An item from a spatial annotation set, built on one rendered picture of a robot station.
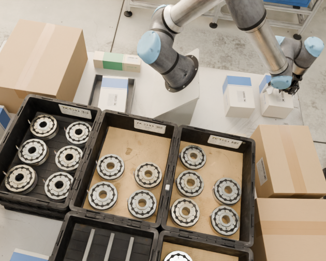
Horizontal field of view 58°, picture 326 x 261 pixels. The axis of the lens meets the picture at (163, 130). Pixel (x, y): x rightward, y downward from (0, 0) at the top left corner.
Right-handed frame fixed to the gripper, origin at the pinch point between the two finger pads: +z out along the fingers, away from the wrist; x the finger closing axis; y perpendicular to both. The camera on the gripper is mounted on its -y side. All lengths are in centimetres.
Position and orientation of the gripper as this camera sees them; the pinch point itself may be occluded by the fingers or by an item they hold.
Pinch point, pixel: (277, 93)
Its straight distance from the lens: 156.4
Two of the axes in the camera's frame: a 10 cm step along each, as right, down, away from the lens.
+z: -0.9, 5.0, 8.6
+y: -0.9, 8.6, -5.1
